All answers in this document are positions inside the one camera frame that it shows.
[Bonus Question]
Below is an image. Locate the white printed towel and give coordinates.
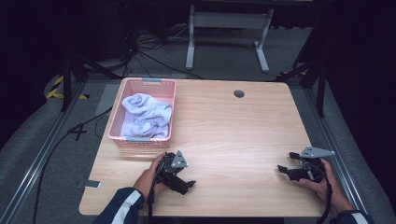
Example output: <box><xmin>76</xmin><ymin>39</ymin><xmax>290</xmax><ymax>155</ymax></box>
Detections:
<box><xmin>120</xmin><ymin>92</ymin><xmax>173</xmax><ymax>140</ymax></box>

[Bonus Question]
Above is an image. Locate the black metal stand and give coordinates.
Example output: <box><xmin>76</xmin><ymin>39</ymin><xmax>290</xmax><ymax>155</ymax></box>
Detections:
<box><xmin>60</xmin><ymin>50</ymin><xmax>122</xmax><ymax>112</ymax></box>
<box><xmin>274</xmin><ymin>12</ymin><xmax>328</xmax><ymax>119</ymax></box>

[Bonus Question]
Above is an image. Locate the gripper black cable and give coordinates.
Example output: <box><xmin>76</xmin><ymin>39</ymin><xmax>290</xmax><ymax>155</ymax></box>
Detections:
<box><xmin>317</xmin><ymin>164</ymin><xmax>334</xmax><ymax>224</ymax></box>
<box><xmin>146</xmin><ymin>160</ymin><xmax>167</xmax><ymax>224</ymax></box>

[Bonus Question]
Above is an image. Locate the person's right hand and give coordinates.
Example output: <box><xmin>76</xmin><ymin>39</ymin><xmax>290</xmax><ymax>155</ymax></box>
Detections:
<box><xmin>298</xmin><ymin>158</ymin><xmax>355</xmax><ymax>214</ymax></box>

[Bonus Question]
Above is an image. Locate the black floor cable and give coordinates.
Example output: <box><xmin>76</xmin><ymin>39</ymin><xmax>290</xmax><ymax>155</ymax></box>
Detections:
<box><xmin>32</xmin><ymin>105</ymin><xmax>114</xmax><ymax>224</ymax></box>

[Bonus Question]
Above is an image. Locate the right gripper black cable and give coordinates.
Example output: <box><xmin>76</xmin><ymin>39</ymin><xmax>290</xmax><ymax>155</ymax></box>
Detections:
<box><xmin>317</xmin><ymin>164</ymin><xmax>334</xmax><ymax>224</ymax></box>

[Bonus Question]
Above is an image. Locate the pink plastic basket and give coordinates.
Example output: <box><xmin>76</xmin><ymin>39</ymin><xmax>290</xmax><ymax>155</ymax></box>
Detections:
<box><xmin>107</xmin><ymin>77</ymin><xmax>177</xmax><ymax>149</ymax></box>

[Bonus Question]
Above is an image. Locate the white metal desk frame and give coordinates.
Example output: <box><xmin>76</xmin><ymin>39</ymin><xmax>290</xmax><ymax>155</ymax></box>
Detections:
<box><xmin>185</xmin><ymin>4</ymin><xmax>275</xmax><ymax>74</ymax></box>

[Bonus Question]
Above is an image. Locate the person's left hand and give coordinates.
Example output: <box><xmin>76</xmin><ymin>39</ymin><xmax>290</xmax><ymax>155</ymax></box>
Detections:
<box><xmin>133</xmin><ymin>152</ymin><xmax>171</xmax><ymax>201</ymax></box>

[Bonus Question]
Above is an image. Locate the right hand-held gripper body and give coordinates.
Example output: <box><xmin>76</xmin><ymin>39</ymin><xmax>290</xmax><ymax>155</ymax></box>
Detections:
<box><xmin>289</xmin><ymin>146</ymin><xmax>336</xmax><ymax>184</ymax></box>

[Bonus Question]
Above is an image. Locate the bundle of floor cables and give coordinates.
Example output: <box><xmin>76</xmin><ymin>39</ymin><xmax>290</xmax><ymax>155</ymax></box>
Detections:
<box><xmin>120</xmin><ymin>21</ymin><xmax>206</xmax><ymax>80</ymax></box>

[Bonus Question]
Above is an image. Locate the yellow black floor tape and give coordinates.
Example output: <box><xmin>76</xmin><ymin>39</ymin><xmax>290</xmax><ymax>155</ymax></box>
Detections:
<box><xmin>46</xmin><ymin>75</ymin><xmax>90</xmax><ymax>101</ymax></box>

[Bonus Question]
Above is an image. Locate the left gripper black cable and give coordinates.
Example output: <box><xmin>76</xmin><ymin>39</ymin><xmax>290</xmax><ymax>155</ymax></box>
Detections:
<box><xmin>146</xmin><ymin>160</ymin><xmax>167</xmax><ymax>224</ymax></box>

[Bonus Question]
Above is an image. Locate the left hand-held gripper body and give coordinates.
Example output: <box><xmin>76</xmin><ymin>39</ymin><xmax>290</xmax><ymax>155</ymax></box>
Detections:
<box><xmin>154</xmin><ymin>149</ymin><xmax>190</xmax><ymax>189</ymax></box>

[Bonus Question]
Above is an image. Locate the grey tape piece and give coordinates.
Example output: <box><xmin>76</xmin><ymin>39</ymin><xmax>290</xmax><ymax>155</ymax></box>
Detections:
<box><xmin>77</xmin><ymin>179</ymin><xmax>103</xmax><ymax>189</ymax></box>

